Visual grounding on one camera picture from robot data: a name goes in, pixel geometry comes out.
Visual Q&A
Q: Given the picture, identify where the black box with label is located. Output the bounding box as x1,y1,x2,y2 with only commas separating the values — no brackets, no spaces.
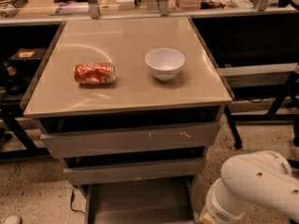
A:
9,48,47,61

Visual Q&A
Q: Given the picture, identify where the white object on floor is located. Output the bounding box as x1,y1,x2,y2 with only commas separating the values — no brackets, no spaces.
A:
0,216,21,224

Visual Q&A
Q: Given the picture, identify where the grey drawer cabinet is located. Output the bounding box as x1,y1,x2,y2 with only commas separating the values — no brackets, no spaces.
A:
20,16,235,224

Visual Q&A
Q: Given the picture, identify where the grey middle drawer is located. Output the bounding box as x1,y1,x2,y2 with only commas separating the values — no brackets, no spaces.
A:
64,157,206,186

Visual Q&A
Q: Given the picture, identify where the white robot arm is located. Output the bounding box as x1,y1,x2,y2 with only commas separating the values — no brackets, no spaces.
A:
199,150,299,224

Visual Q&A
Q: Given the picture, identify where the grey drawer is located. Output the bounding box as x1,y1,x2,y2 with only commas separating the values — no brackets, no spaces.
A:
41,121,220,159
64,157,206,186
84,177,198,224

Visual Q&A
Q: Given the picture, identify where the white bowl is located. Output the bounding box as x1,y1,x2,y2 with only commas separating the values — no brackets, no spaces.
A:
145,48,185,81

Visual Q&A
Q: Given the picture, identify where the black cable on floor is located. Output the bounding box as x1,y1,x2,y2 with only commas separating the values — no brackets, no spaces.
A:
69,185,86,216

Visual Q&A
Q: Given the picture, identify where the crushed orange soda can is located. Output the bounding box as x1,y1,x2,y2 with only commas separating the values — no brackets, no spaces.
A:
74,63,116,85

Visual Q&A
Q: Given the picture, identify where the grey bottom drawer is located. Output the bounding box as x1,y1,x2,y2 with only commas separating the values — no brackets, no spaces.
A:
84,177,198,224

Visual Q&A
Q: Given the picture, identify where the grey top drawer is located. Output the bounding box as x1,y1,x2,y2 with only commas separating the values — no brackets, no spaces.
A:
41,121,220,159

